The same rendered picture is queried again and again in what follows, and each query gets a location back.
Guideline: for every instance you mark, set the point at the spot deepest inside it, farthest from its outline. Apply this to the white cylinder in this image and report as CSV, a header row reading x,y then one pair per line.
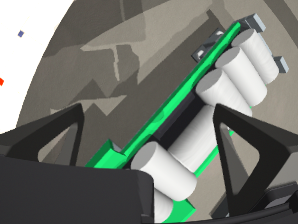
x,y
256,51
170,176
163,206
216,87
242,73

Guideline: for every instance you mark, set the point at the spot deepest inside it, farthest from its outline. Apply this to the black shallow rectangular tray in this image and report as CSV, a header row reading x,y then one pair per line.
x,y
222,210

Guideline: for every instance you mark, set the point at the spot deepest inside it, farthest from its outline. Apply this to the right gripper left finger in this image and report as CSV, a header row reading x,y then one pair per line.
x,y
24,142

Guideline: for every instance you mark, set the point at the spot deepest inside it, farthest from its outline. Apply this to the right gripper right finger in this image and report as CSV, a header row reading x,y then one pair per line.
x,y
277,165

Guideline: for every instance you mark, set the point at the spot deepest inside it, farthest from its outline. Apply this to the grey metal cylinder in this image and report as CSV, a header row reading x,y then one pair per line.
x,y
197,140

